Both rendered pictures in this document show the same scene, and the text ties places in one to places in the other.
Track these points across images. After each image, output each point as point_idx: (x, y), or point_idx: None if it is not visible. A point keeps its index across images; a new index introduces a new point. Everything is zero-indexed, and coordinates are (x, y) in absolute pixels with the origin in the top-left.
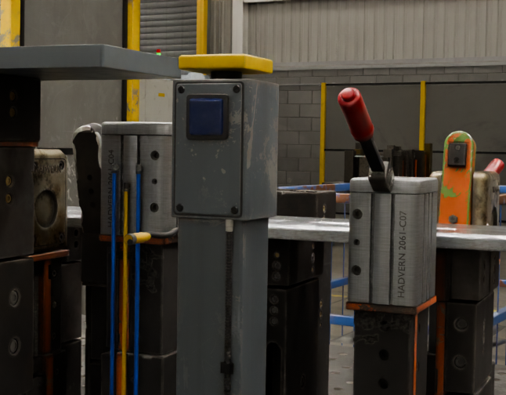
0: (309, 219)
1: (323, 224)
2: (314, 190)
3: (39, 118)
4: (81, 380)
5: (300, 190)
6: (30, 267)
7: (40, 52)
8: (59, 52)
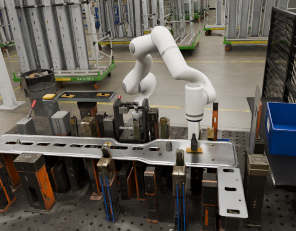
0: (30, 148)
1: (30, 141)
2: (19, 158)
3: (77, 105)
4: (104, 230)
5: (24, 156)
6: None
7: (72, 91)
8: (69, 91)
